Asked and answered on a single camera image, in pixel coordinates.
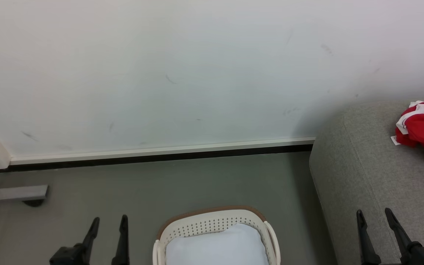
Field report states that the grey fabric sofa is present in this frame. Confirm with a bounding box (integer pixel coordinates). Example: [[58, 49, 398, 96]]
[[308, 99, 424, 265]]

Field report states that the cream plastic laundry basket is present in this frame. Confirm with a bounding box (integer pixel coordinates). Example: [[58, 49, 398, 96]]
[[152, 206, 282, 265]]

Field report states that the white cloth in basket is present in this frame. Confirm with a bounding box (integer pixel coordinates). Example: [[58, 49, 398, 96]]
[[165, 222, 271, 265]]

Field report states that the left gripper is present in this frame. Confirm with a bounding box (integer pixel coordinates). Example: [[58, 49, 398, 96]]
[[49, 214, 130, 265]]

